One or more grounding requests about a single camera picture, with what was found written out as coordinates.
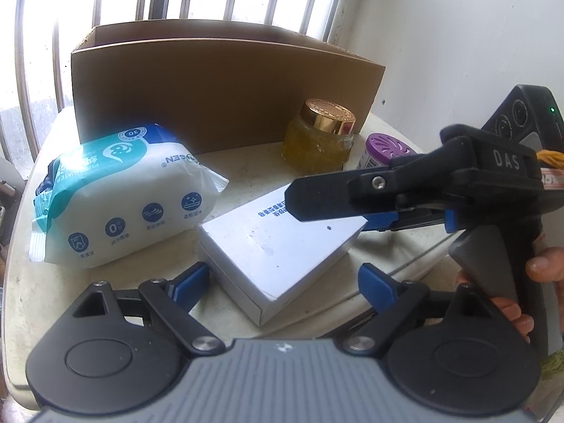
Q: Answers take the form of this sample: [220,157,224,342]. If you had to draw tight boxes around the brown cardboard box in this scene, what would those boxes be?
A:
[70,18,386,155]

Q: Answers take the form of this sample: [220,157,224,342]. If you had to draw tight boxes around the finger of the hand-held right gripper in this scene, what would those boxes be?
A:
[284,136,479,225]
[362,206,447,234]

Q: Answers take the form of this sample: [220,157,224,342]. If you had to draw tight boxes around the white carton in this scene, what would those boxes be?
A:
[196,180,368,327]

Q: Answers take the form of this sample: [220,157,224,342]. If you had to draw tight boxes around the person's right hand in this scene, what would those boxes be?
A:
[456,247,564,344]

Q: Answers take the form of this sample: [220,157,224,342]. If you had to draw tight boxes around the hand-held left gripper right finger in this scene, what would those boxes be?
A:
[335,263,490,355]

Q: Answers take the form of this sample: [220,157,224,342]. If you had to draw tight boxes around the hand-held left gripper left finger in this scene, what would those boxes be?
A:
[70,261,225,357]

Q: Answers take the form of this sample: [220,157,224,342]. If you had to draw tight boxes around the purple lid air freshener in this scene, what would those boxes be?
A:
[355,133,419,170]

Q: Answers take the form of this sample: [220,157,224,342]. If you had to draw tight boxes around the white wall pipe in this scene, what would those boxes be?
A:
[324,0,360,51]

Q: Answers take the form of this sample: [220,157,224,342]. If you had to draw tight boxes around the teal wet wipes pack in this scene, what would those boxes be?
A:
[29,122,231,267]

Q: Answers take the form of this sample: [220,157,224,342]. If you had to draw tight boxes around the glass jar with gold lid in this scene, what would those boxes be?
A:
[282,98,357,172]

